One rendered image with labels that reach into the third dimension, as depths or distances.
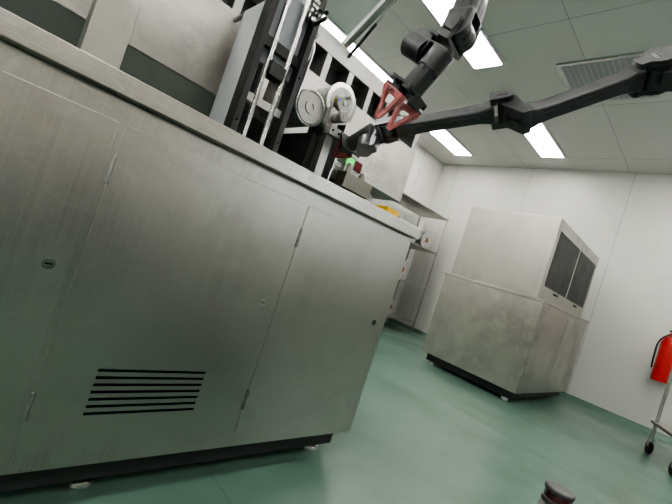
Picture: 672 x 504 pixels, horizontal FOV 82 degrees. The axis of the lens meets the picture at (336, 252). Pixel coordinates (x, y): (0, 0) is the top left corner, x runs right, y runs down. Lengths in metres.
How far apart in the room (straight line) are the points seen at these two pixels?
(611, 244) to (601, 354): 1.30
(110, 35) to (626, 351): 5.25
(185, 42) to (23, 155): 0.88
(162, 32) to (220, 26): 0.22
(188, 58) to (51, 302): 1.00
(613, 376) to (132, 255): 5.10
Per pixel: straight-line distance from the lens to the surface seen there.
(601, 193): 5.84
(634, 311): 5.44
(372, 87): 2.14
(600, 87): 1.37
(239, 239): 1.00
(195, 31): 1.63
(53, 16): 1.52
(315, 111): 1.45
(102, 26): 1.26
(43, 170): 0.87
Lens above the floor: 0.69
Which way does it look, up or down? 1 degrees up
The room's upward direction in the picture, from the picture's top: 18 degrees clockwise
